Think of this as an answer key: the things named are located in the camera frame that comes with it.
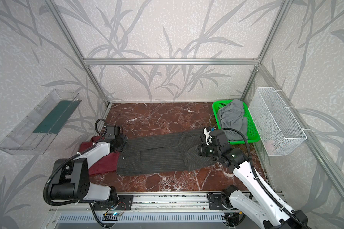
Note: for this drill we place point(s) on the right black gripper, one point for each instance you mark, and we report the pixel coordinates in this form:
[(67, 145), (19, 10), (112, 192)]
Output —
[(205, 149)]

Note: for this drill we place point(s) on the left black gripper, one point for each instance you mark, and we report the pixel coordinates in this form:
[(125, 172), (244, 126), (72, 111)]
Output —
[(122, 142)]

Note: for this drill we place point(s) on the green plastic basket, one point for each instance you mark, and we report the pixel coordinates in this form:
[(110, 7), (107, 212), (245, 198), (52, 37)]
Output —
[(252, 133)]

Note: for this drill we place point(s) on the dark grey striped shirt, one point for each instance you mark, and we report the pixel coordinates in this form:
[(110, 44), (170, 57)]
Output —
[(163, 153)]

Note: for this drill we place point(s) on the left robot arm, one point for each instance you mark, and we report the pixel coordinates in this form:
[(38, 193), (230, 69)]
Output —
[(70, 179)]

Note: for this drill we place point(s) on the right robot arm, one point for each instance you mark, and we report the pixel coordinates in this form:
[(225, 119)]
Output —
[(265, 208)]

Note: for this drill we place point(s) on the maroon folded shirt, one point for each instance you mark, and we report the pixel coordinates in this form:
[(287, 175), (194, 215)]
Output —
[(104, 165)]

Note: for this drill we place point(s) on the light grey shirt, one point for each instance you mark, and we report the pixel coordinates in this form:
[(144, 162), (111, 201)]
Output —
[(232, 116)]

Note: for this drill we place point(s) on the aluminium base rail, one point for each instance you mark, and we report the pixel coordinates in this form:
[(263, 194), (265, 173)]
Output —
[(161, 202)]

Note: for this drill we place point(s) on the white wire wall basket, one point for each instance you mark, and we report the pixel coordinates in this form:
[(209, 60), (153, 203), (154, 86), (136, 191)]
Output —
[(279, 130)]

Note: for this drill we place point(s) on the clear plastic wall bin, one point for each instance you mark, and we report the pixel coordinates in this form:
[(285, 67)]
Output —
[(37, 131)]

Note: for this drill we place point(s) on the aluminium cage frame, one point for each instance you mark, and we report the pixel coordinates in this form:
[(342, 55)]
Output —
[(329, 167)]

